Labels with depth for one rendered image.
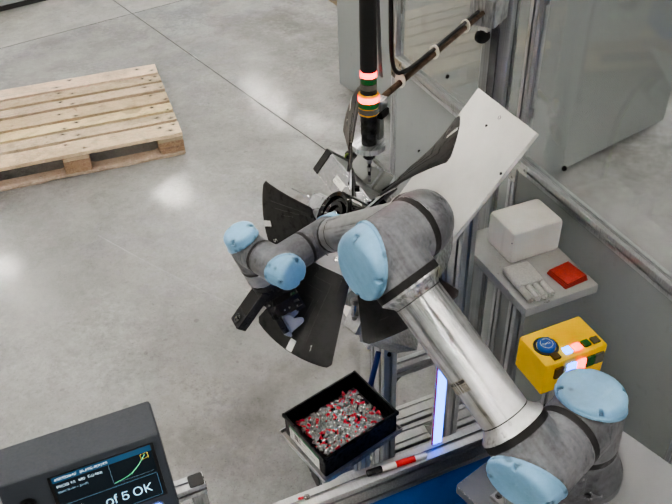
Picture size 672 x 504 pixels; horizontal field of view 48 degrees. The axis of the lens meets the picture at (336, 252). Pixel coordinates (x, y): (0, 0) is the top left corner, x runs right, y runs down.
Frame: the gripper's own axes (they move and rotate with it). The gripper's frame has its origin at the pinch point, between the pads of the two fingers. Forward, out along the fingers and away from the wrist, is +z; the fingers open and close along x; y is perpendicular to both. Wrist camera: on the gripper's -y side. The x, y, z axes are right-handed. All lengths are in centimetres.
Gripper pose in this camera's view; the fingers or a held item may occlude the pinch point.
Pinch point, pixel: (286, 333)
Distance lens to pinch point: 185.2
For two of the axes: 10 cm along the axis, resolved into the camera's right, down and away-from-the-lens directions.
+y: 8.7, -4.9, 0.9
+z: 3.0, 6.6, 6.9
